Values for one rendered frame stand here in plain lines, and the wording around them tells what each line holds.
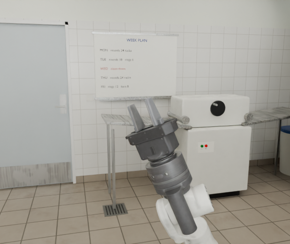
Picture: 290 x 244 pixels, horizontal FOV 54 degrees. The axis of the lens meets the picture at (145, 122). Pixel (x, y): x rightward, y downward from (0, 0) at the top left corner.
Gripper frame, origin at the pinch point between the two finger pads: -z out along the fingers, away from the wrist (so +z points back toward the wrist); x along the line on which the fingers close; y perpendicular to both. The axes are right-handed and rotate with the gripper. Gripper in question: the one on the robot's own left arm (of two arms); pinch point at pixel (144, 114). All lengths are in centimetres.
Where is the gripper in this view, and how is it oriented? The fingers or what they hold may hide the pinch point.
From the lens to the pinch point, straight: 62.4
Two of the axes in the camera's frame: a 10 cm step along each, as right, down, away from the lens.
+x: 8.0, -2.8, -5.3
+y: -4.6, 3.0, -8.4
